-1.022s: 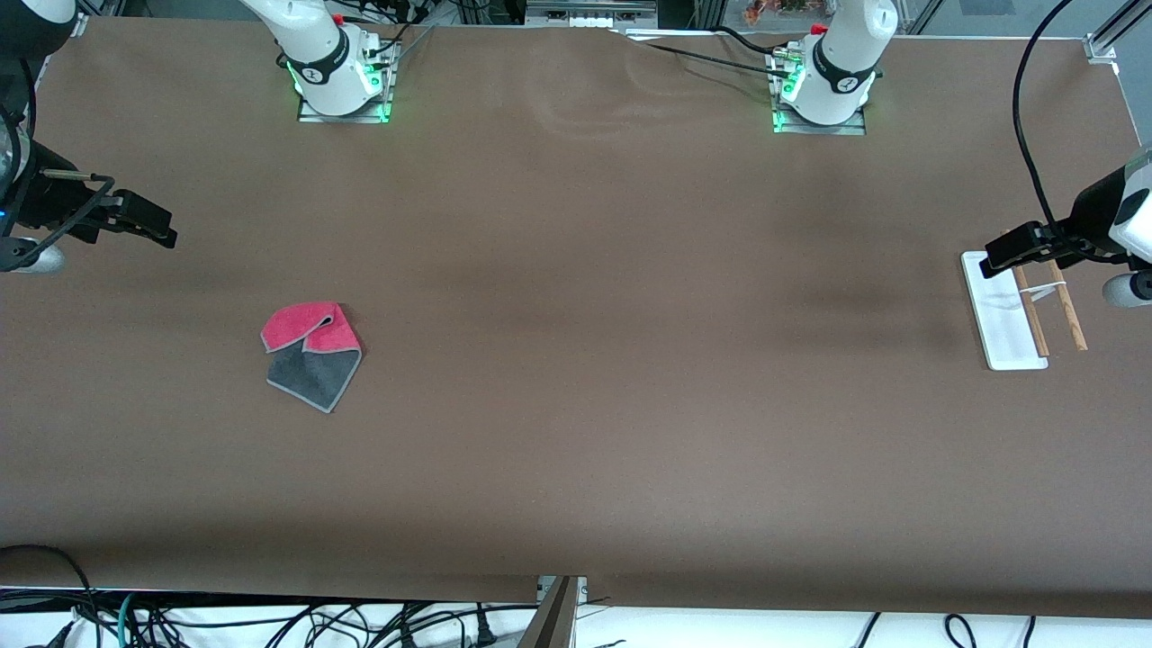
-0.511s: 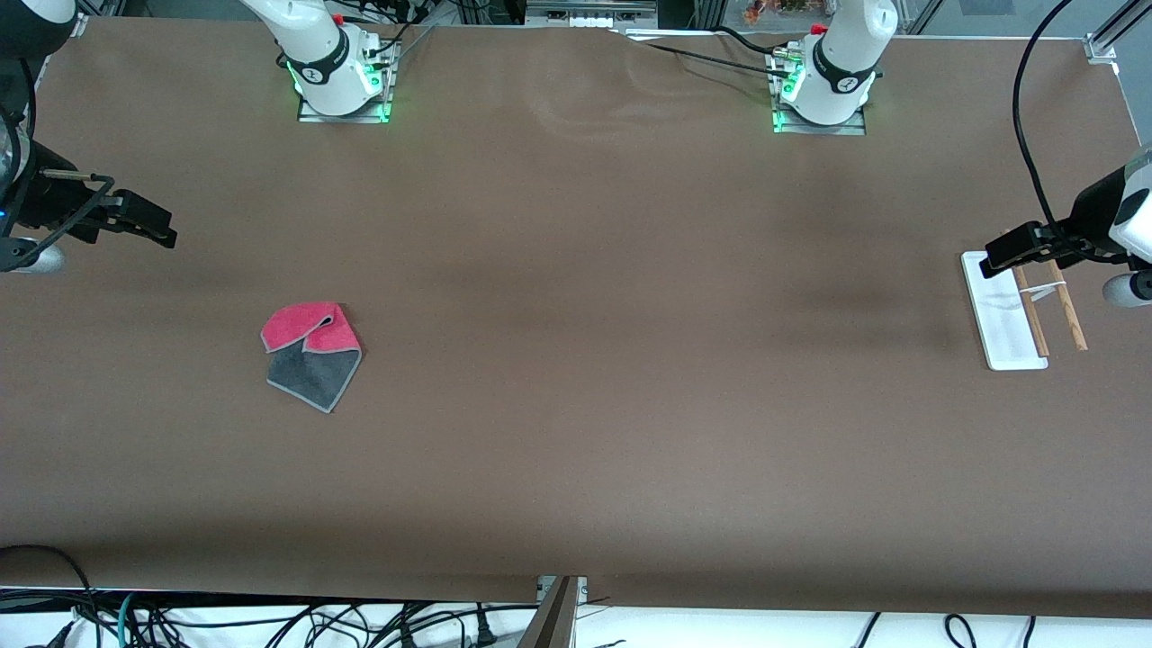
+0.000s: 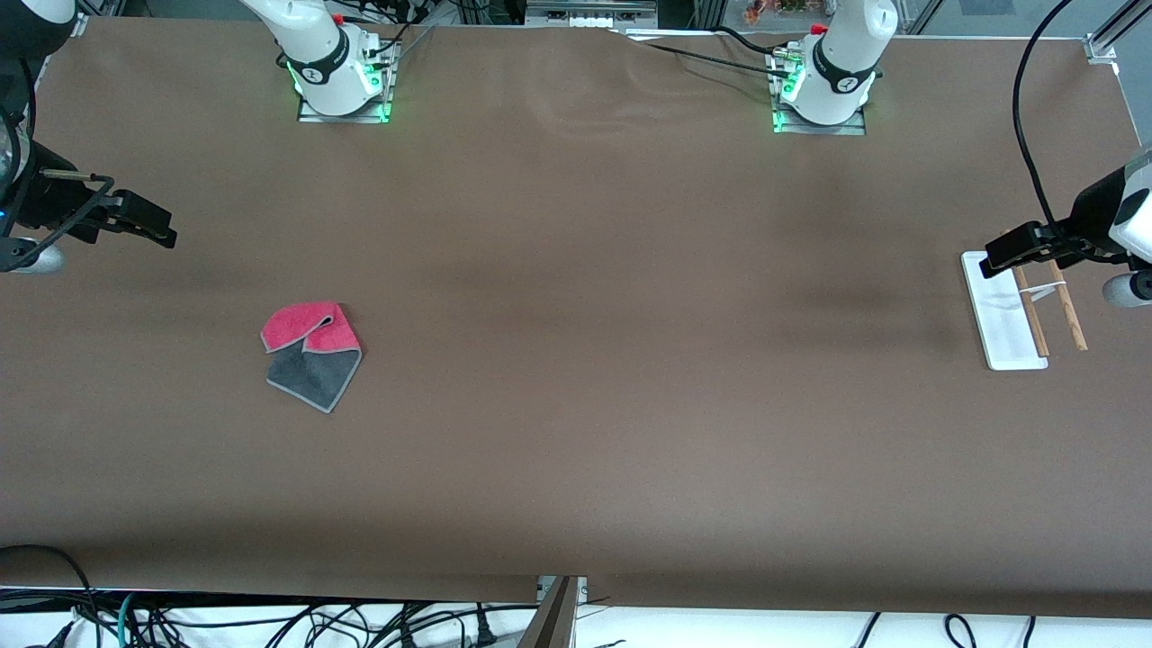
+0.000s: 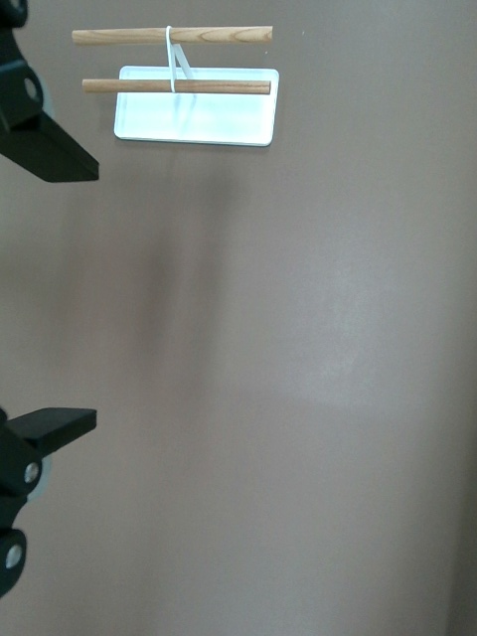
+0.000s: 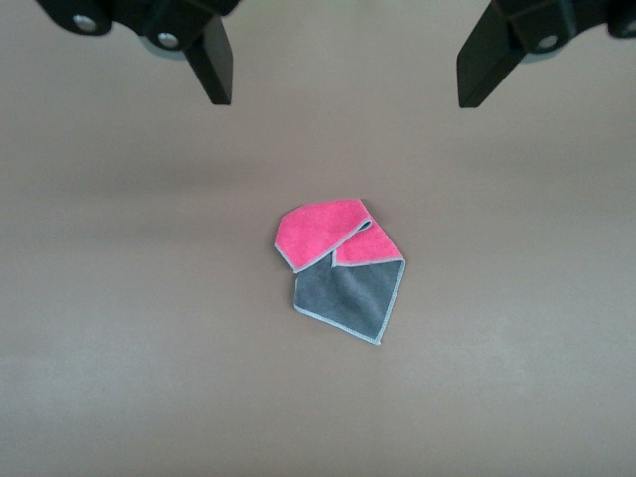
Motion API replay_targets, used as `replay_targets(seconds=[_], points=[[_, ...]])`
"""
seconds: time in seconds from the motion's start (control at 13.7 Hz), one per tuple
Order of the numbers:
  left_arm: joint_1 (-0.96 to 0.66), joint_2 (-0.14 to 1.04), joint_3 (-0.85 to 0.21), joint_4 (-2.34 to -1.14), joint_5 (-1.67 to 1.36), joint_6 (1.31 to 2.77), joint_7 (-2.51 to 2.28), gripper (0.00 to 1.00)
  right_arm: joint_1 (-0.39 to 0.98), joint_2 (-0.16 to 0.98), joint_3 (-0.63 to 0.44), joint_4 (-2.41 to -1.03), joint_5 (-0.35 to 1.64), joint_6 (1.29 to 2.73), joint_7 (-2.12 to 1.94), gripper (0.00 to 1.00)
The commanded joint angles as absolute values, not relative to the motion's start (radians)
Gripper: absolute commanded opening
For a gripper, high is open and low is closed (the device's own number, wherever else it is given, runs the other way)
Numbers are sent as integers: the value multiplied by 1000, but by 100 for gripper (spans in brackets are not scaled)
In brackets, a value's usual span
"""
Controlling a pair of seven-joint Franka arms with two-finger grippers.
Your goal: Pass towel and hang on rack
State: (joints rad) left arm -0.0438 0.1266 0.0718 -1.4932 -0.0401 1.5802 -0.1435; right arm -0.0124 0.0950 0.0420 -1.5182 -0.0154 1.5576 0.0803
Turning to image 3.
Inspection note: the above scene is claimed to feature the pink and grey towel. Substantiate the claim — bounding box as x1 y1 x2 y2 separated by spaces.
260 301 364 415

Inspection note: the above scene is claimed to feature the white rack base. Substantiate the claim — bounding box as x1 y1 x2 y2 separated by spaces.
961 250 1049 372

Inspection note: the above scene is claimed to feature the orange object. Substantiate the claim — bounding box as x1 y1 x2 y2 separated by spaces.
745 0 829 24

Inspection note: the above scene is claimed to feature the brown table cover sheet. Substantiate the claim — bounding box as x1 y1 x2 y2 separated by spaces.
0 16 1152 620

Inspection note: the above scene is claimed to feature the white power strip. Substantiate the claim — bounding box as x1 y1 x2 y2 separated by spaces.
526 0 658 28

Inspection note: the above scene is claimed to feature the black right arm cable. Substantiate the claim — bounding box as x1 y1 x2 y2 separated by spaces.
0 54 118 248

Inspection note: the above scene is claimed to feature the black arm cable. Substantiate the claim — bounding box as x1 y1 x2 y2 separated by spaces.
0 54 118 248
1012 0 1137 267

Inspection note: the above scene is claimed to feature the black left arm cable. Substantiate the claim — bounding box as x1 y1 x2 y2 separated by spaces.
1012 0 1137 267

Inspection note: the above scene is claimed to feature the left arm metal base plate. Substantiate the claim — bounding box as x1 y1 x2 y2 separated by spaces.
769 49 869 136

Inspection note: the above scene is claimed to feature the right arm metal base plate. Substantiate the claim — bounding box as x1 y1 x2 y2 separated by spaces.
297 40 397 125

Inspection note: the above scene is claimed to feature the thick black cable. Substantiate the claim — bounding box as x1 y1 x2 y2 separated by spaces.
714 25 797 57

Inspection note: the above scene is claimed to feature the black looped cable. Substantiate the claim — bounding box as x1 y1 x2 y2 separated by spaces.
0 544 96 624

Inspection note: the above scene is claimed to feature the thin black cable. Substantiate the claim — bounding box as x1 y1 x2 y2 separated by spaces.
612 30 782 75

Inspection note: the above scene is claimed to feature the black cable tangle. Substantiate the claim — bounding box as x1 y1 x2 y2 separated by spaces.
135 601 541 648

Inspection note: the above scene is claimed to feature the metal frame post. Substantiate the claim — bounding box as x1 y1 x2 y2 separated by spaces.
517 576 588 648

